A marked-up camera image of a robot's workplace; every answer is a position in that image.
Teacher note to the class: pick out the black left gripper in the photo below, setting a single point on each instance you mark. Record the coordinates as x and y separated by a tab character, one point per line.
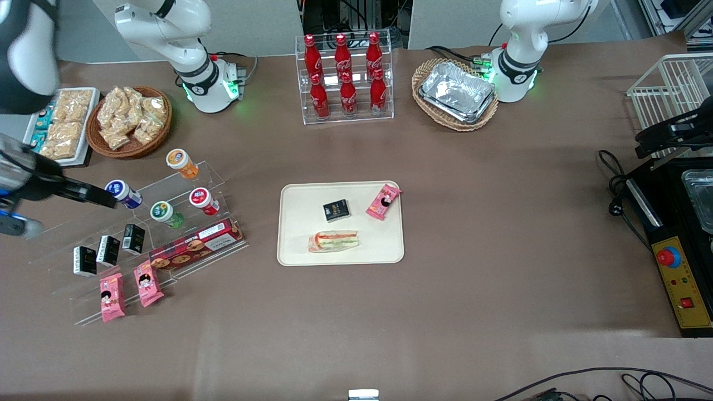
686	126

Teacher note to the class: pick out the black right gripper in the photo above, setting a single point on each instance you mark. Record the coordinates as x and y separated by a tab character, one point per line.
40	180

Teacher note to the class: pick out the triangle sandwich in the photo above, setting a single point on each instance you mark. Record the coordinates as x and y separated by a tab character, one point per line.
335	241

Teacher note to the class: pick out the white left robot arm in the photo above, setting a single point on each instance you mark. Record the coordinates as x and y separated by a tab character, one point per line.
521	61

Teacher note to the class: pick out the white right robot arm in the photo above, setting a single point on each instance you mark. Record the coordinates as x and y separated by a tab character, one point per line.
189	50

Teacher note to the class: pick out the white rectangular snack tray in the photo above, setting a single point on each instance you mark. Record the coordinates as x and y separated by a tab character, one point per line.
94	103

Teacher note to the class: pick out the aluminium foil tray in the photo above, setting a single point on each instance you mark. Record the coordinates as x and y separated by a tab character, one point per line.
473	118
457	89

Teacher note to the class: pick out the cream plastic tray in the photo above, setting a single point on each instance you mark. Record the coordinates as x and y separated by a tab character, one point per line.
340	217

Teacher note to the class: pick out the blue drink bottle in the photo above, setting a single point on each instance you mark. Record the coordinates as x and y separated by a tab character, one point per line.
122	193

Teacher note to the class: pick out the small black snack box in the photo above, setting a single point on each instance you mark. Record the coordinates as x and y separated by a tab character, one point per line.
133	238
84	261
108	250
336	210

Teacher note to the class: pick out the wrapped cracker pack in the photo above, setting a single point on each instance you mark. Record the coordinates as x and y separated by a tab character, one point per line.
64	139
75	106

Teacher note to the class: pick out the clear bag of crackers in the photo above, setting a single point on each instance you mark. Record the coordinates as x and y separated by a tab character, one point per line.
147	129
155	108
117	139
133	97
111	108

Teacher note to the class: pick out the brown wicker basket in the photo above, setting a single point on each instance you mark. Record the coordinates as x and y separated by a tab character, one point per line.
133	149

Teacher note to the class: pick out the teal snack packet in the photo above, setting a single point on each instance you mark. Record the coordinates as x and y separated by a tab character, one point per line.
44	117
39	141

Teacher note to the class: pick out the clear glass container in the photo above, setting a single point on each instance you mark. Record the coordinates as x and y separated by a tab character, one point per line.
701	200

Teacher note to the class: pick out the green drink bottle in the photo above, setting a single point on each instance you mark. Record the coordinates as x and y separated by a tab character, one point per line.
166	214

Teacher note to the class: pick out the black machine with yellow panel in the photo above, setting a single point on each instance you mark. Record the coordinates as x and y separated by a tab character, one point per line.
668	223

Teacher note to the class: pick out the clear acrylic stepped shelf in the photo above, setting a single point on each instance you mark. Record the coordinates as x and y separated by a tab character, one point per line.
184	192

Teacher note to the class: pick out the orange drink bottle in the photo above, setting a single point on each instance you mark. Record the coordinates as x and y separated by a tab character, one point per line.
182	164

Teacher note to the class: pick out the pink snack packet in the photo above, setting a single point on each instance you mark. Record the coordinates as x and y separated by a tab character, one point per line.
382	202
112	298
148	284

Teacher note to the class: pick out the red emergency stop button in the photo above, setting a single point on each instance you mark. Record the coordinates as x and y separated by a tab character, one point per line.
668	257

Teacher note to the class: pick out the red small drink bottle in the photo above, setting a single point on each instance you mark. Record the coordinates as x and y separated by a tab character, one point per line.
204	201

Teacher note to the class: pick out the red cookie box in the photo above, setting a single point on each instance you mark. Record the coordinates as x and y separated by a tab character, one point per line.
195	245

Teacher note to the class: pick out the light wicker basket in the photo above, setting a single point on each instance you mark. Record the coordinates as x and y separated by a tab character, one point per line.
426	75

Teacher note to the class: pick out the red cola bottle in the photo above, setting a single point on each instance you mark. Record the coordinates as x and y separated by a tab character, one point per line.
342	54
312	55
348	99
374	53
320	100
378	96

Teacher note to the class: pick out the clear acrylic bottle rack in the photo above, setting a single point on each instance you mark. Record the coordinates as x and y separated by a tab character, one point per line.
345	120

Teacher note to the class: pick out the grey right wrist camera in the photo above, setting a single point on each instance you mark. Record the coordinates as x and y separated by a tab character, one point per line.
19	225

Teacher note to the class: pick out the aluminium frame structure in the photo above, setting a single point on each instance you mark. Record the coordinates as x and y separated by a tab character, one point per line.
677	16

